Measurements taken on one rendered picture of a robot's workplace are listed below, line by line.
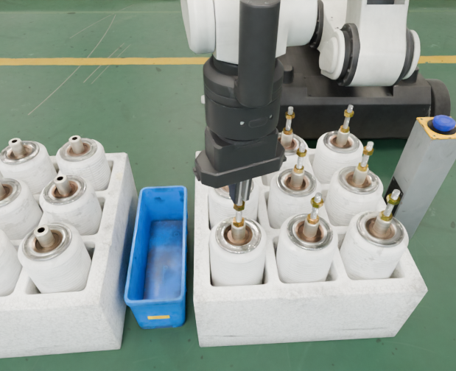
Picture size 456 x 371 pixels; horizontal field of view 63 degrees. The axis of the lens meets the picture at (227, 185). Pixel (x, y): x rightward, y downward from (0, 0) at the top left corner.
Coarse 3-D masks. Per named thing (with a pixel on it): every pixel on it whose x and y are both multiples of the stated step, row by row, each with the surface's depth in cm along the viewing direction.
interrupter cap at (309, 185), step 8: (280, 176) 70; (288, 176) 70; (304, 176) 70; (312, 176) 70; (280, 184) 69; (288, 184) 69; (304, 184) 69; (312, 184) 69; (288, 192) 67; (296, 192) 67; (304, 192) 67; (312, 192) 67
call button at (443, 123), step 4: (436, 116) 71; (440, 116) 71; (444, 116) 71; (448, 116) 71; (432, 120) 71; (436, 120) 70; (440, 120) 70; (444, 120) 70; (448, 120) 70; (452, 120) 70; (436, 124) 70; (440, 124) 70; (444, 124) 69; (448, 124) 69; (452, 124) 69; (436, 128) 71; (440, 128) 70; (444, 128) 69; (448, 128) 69; (452, 128) 70
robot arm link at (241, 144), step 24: (216, 120) 41; (240, 120) 40; (264, 120) 40; (216, 144) 44; (240, 144) 43; (264, 144) 46; (192, 168) 49; (216, 168) 46; (240, 168) 47; (264, 168) 48
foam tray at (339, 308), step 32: (224, 288) 61; (256, 288) 61; (288, 288) 61; (320, 288) 61; (352, 288) 61; (384, 288) 61; (416, 288) 61; (224, 320) 65; (256, 320) 65; (288, 320) 66; (320, 320) 67; (352, 320) 67; (384, 320) 68
